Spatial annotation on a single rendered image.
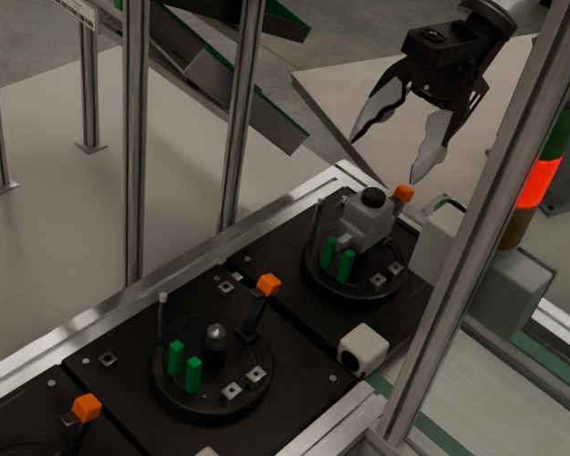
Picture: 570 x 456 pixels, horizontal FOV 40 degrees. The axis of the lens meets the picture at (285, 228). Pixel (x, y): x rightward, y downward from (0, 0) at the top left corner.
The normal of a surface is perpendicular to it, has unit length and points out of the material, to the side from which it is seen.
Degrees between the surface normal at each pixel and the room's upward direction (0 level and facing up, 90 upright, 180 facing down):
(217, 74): 90
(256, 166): 0
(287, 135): 90
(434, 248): 90
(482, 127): 0
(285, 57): 0
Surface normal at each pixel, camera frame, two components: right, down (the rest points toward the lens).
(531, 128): -0.68, 0.43
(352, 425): 0.14, -0.72
